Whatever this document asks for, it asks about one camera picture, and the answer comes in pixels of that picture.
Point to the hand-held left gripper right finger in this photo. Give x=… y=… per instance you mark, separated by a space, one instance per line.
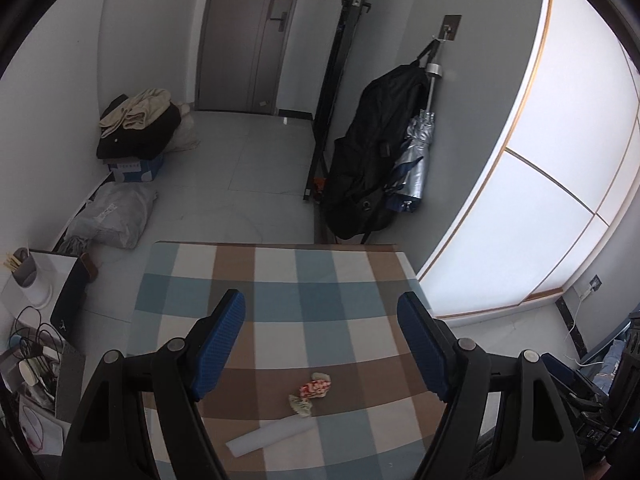
x=425 y=345

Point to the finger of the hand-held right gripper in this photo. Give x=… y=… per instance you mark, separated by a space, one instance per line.
x=557 y=365

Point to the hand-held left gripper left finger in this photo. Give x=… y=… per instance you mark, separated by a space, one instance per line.
x=220 y=345

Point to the black marble trim strip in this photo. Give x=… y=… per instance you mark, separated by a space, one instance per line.
x=570 y=330

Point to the green and white wrapper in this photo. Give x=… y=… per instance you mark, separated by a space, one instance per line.
x=300 y=405

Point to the white paper roll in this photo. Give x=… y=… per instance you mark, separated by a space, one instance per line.
x=270 y=435

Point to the red and white wrapper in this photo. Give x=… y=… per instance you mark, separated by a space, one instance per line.
x=315 y=387

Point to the checkered tablecloth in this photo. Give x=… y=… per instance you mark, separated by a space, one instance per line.
x=320 y=270

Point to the grey plastic bag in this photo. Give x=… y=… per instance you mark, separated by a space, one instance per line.
x=115 y=212

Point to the silver folded umbrella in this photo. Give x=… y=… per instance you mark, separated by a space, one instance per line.
x=415 y=160

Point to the white mug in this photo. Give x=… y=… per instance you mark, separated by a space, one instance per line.
x=29 y=371

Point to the black hanging bag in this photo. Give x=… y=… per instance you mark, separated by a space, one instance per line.
x=365 y=160

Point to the blue and white cardboard box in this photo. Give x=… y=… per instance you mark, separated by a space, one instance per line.
x=135 y=170

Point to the grey and white utensil holder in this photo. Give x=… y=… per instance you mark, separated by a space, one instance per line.
x=32 y=280

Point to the white bag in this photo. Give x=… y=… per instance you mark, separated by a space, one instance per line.
x=182 y=132

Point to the black clothes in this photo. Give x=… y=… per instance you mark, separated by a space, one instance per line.
x=145 y=137

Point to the wooden chopsticks bundle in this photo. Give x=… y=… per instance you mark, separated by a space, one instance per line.
x=12 y=261

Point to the white sliding wardrobe door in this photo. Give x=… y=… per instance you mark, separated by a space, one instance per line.
x=575 y=135

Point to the beige clothes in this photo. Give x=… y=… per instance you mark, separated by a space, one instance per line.
x=140 y=107

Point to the grey door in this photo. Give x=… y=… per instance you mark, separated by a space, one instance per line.
x=235 y=35

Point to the wall power outlet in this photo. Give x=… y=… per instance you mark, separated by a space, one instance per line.
x=595 y=282

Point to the metal wall hook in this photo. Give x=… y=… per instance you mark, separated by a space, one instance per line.
x=451 y=27

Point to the black folding metal frame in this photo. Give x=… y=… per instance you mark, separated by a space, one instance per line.
x=345 y=35

